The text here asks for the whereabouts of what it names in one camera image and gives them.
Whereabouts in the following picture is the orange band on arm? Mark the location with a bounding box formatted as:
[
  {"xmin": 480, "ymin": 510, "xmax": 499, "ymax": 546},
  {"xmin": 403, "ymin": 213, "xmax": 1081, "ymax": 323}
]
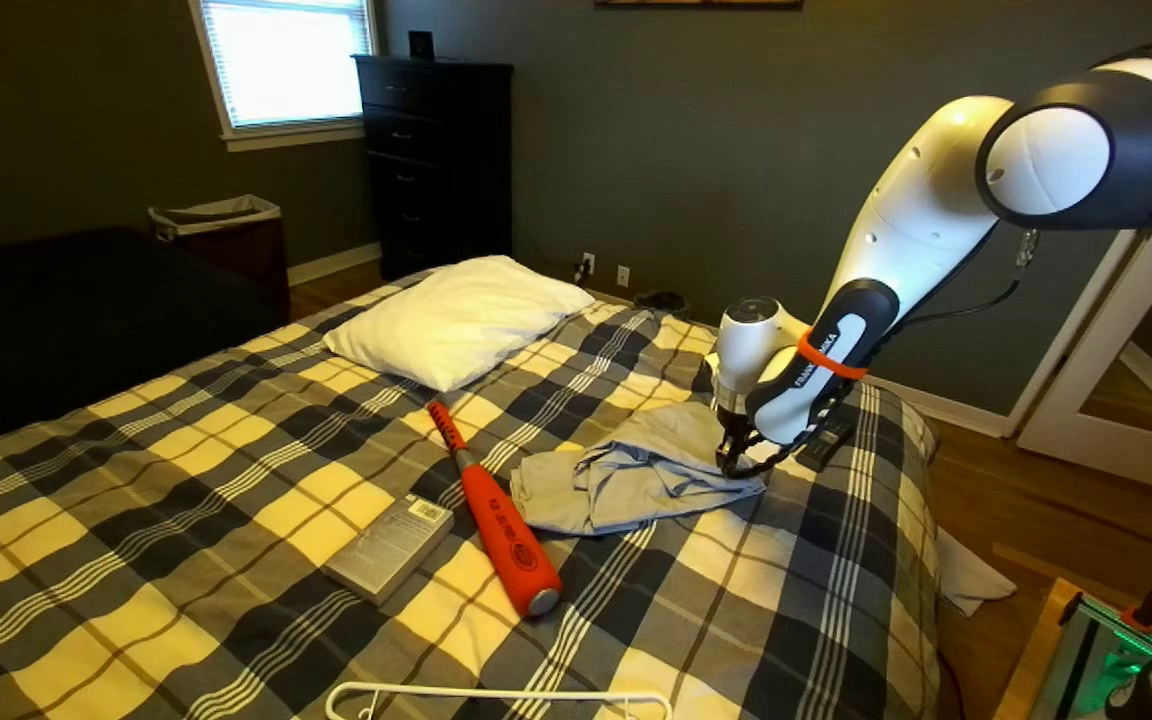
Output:
[{"xmin": 791, "ymin": 331, "xmax": 872, "ymax": 390}]

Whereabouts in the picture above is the gray flat book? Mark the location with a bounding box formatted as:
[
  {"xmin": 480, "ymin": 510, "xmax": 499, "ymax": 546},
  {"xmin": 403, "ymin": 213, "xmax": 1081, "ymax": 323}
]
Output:
[{"xmin": 324, "ymin": 487, "xmax": 459, "ymax": 605}]

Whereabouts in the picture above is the plaid checkered bed comforter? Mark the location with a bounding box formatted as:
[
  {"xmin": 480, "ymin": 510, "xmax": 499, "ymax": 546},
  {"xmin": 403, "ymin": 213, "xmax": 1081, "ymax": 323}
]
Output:
[{"xmin": 0, "ymin": 257, "xmax": 949, "ymax": 720}]

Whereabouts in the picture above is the bright window with white frame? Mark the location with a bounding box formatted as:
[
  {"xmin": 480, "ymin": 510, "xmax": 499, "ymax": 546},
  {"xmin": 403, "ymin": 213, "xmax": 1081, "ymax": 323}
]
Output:
[{"xmin": 184, "ymin": 0, "xmax": 383, "ymax": 157}]

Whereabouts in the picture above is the white pillow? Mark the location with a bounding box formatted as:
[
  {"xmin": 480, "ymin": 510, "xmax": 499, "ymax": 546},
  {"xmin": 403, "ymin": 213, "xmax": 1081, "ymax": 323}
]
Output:
[{"xmin": 320, "ymin": 254, "xmax": 597, "ymax": 401}]

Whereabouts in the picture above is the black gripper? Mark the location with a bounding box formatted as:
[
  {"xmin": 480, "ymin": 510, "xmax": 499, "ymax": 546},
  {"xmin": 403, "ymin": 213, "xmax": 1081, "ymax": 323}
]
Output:
[{"xmin": 714, "ymin": 395, "xmax": 791, "ymax": 480}]

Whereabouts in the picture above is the white wire hanger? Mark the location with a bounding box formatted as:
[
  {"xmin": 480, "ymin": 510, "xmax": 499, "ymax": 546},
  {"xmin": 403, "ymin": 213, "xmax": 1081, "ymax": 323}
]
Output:
[{"xmin": 324, "ymin": 675, "xmax": 682, "ymax": 720}]

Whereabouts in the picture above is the black tall dresser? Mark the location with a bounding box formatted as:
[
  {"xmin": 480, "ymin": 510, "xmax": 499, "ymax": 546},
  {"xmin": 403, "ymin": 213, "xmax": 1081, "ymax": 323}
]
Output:
[{"xmin": 352, "ymin": 53, "xmax": 519, "ymax": 285}]

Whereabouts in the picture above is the white cloth on floor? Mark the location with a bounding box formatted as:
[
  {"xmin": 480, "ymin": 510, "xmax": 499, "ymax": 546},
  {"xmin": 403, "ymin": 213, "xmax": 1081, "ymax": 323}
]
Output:
[{"xmin": 931, "ymin": 523, "xmax": 1019, "ymax": 619}]

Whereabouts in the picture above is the dark laundry hamper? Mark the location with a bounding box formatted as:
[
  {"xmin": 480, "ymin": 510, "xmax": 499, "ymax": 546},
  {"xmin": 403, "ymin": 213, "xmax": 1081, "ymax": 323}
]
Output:
[{"xmin": 143, "ymin": 191, "xmax": 297, "ymax": 323}]

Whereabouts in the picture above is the orange baseball bat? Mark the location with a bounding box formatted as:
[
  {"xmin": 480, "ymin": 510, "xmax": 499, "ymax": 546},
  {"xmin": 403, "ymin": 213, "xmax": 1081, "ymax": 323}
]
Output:
[{"xmin": 424, "ymin": 395, "xmax": 569, "ymax": 626}]

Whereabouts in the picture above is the gray bed sheet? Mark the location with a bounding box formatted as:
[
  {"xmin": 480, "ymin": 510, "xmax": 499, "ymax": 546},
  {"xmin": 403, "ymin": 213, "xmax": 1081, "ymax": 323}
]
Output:
[{"xmin": 504, "ymin": 395, "xmax": 776, "ymax": 542}]

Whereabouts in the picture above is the green lit control device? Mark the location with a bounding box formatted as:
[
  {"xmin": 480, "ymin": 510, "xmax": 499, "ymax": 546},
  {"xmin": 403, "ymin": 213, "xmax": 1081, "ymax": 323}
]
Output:
[{"xmin": 1033, "ymin": 572, "xmax": 1152, "ymax": 720}]

